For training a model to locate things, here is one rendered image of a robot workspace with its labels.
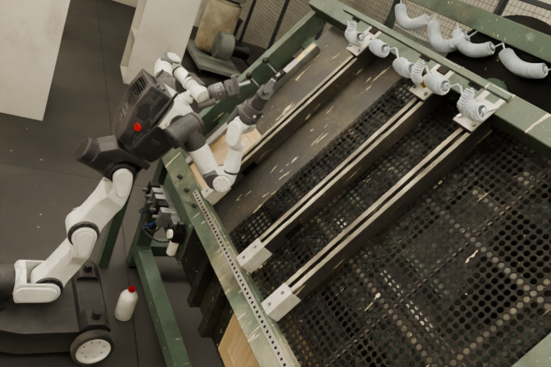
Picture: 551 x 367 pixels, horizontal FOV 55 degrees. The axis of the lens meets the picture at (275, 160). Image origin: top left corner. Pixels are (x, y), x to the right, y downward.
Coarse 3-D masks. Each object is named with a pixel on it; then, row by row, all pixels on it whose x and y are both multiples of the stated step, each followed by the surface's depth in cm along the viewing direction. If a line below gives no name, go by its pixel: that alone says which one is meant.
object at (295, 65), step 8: (312, 48) 282; (304, 56) 282; (312, 56) 284; (296, 64) 282; (304, 64) 285; (288, 72) 283; (280, 80) 284; (272, 88) 284; (224, 128) 286; (216, 136) 286; (208, 144) 286; (192, 160) 286
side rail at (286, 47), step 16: (304, 16) 303; (288, 32) 303; (304, 32) 302; (272, 48) 303; (288, 48) 303; (256, 64) 303; (272, 64) 304; (240, 80) 302; (256, 80) 305; (208, 112) 303; (224, 112) 308; (208, 128) 309
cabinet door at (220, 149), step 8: (224, 136) 286; (248, 136) 273; (256, 136) 270; (216, 144) 285; (224, 144) 282; (248, 144) 270; (216, 152) 281; (224, 152) 278; (216, 160) 277; (224, 160) 274; (192, 168) 285; (200, 176) 277; (200, 184) 273
